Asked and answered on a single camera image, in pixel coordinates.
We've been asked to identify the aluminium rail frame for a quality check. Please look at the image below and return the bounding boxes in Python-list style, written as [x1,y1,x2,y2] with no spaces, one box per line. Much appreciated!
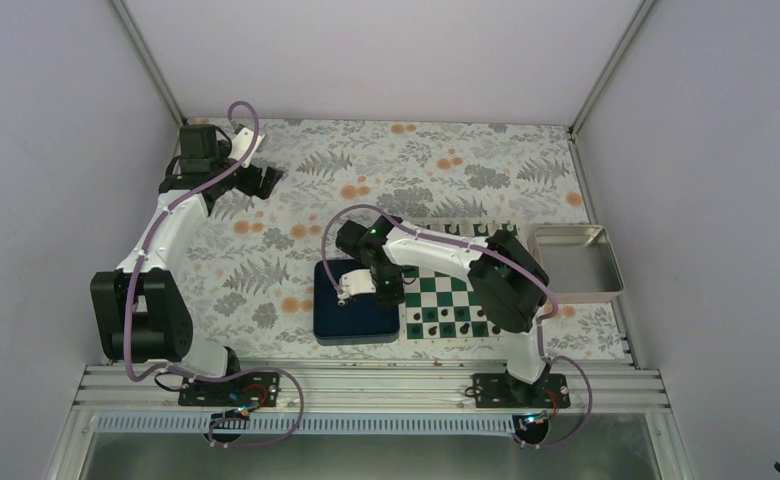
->
[73,361,671,413]

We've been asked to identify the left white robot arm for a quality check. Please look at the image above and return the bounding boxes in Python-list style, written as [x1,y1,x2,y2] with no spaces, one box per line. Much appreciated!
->
[90,124,283,405]

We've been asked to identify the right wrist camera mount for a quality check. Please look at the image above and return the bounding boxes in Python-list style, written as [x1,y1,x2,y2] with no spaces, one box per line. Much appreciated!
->
[337,269,376,306]

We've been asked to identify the dark blue tray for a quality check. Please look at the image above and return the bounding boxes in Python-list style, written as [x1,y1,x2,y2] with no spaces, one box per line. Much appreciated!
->
[312,259,400,346]

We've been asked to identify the floral table mat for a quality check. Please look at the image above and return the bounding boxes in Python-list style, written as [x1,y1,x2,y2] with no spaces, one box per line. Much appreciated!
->
[176,119,633,364]

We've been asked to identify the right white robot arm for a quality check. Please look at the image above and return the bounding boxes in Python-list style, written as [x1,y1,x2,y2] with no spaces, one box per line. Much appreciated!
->
[326,213,558,407]

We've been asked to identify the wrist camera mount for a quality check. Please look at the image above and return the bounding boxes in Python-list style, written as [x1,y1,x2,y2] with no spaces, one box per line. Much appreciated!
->
[229,125,266,162]
[337,269,376,306]

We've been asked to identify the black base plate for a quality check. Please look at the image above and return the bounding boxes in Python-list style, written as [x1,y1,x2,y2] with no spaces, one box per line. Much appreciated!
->
[464,372,571,409]
[177,372,280,408]

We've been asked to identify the black chess piece row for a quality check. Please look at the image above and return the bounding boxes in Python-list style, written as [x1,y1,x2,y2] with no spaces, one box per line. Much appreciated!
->
[400,306,504,340]

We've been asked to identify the green white chess board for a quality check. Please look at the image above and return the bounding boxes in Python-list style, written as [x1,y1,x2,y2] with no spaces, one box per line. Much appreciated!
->
[399,218,528,348]

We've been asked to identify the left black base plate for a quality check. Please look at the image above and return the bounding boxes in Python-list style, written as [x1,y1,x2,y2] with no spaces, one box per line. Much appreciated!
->
[177,372,280,408]

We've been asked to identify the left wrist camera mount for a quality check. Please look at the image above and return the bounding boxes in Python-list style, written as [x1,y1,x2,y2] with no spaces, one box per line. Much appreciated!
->
[229,125,266,162]

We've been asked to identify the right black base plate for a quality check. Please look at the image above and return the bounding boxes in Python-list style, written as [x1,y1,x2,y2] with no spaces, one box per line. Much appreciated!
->
[464,372,571,409]

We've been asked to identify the silver metal tin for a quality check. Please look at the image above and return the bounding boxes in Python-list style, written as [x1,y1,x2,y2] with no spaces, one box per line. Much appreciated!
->
[528,224,624,304]

